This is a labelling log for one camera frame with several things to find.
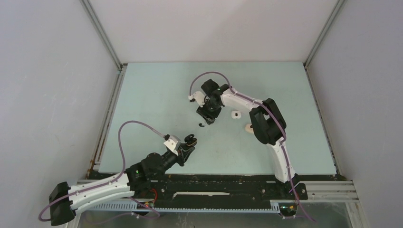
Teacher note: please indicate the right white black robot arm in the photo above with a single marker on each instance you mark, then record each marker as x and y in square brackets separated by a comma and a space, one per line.
[266, 120]

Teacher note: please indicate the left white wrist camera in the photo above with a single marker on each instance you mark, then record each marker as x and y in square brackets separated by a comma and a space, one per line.
[172, 143]

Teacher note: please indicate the white earbud charging case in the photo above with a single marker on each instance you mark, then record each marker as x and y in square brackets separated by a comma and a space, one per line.
[236, 114]

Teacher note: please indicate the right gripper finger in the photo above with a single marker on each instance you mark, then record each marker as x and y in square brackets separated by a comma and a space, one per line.
[203, 113]
[210, 117]

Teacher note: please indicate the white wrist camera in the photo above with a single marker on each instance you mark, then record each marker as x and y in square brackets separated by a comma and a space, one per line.
[172, 143]
[198, 97]

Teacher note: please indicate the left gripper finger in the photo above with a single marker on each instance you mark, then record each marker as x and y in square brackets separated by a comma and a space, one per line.
[186, 156]
[183, 148]

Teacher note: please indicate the black earbud charging case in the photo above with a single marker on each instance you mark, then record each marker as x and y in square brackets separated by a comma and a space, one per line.
[190, 140]

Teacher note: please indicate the beige earbud charging case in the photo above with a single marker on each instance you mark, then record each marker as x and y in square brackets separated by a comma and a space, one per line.
[249, 128]

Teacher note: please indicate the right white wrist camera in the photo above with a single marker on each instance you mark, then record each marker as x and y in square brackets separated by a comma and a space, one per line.
[198, 97]

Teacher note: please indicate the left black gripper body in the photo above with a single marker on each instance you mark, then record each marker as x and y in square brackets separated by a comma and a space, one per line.
[180, 158]

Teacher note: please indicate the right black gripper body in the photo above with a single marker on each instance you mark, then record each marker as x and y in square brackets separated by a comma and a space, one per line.
[210, 107]

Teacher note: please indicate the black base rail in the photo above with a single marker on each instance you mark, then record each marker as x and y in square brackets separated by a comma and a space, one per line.
[174, 191]

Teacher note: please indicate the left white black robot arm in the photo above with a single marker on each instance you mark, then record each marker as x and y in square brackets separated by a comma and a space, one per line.
[67, 201]

